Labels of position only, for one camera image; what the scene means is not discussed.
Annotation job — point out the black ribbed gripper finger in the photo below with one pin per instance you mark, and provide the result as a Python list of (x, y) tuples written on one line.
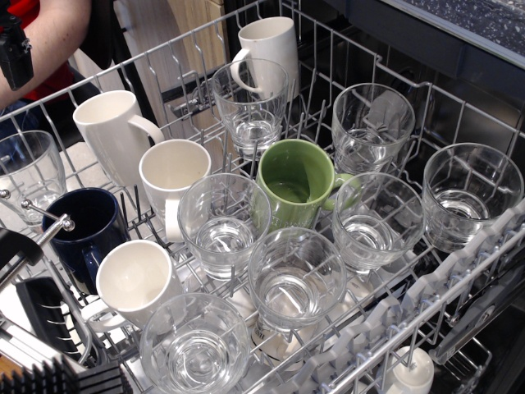
[(42, 301), (60, 377)]

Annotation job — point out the person's bare forearm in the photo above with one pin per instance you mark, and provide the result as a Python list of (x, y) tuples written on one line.
[(56, 32)]

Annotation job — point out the black clamp with metal screw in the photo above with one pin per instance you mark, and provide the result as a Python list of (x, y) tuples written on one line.
[(25, 249)]

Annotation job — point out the white mug front left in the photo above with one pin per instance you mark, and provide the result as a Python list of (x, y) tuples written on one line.
[(133, 281)]

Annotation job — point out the white mug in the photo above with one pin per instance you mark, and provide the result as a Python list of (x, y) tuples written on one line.
[(133, 281), (167, 171), (112, 125), (273, 39)]

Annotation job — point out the dark blue mug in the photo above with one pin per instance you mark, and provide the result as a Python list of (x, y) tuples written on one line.
[(99, 227)]

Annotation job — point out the clear glass front left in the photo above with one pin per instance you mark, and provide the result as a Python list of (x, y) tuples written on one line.
[(195, 343)]

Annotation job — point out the clear glass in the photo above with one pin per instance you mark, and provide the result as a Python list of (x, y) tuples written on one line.
[(251, 97), (222, 217), (32, 169), (377, 219), (466, 187), (296, 277), (195, 343), (370, 124)]

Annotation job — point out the clear glass far left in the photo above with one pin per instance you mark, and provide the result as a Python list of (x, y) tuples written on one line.
[(32, 169)]

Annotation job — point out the white mug middle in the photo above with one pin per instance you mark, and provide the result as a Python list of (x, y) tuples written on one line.
[(167, 171)]

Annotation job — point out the white mug back left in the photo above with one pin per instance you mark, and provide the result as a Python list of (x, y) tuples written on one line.
[(112, 125)]

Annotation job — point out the clear glass front centre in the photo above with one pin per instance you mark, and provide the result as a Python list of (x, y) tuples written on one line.
[(296, 277)]

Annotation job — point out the green mug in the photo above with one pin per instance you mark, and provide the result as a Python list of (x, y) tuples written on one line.
[(298, 177)]

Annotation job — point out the clear glass back centre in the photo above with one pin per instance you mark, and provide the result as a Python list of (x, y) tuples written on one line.
[(251, 97)]

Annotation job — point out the clear glass middle right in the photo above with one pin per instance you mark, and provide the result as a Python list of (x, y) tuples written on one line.
[(377, 219)]

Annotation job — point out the white mug back centre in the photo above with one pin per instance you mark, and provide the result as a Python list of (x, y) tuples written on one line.
[(273, 39)]

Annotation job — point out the grey plastic tine row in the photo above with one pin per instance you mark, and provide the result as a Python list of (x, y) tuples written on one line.
[(441, 311)]

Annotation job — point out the white rack roller wheel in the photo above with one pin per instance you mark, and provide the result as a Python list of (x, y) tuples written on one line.
[(412, 371)]

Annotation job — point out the clear glass back right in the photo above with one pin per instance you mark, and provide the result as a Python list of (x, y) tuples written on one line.
[(370, 124)]

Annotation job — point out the clear glass far right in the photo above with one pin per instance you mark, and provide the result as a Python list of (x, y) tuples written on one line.
[(466, 187)]

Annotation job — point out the metal wire dishwasher rack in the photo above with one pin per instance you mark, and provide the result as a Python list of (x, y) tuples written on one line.
[(460, 90)]

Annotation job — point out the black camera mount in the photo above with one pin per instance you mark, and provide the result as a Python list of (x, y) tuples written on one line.
[(16, 60)]

